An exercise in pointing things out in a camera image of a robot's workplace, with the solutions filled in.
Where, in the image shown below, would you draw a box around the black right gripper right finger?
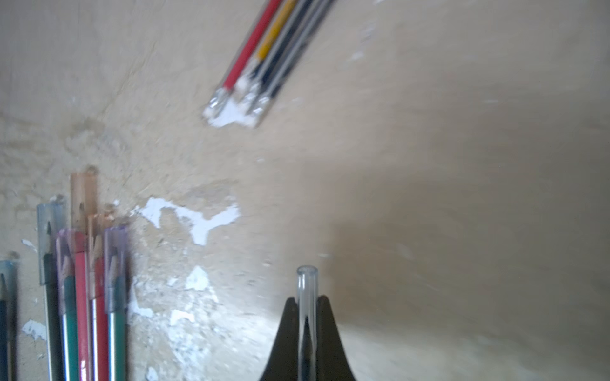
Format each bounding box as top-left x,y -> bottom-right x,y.
316,295 -> 356,381

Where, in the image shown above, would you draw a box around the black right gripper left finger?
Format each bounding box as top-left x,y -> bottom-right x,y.
260,298 -> 299,381

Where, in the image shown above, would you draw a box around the clear pencil cap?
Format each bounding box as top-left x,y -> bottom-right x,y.
296,265 -> 319,381

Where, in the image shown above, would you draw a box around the red pencil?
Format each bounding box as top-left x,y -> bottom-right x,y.
203,0 -> 283,118

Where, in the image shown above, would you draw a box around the bundle red green pencils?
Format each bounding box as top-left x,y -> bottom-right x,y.
37,170 -> 128,380

